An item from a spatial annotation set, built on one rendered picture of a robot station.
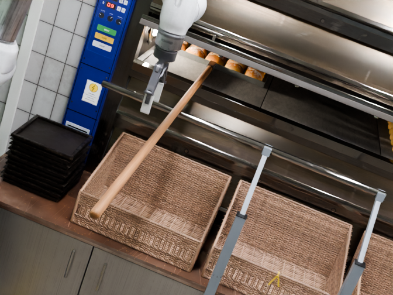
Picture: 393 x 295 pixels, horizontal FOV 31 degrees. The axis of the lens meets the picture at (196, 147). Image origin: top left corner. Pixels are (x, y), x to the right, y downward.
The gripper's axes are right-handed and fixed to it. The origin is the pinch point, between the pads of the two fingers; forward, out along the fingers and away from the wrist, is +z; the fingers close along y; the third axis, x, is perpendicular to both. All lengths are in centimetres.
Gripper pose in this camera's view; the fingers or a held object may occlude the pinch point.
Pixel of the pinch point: (150, 103)
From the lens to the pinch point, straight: 241.4
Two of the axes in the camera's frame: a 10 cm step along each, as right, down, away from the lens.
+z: -3.0, 8.8, 3.8
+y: -1.8, 3.4, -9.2
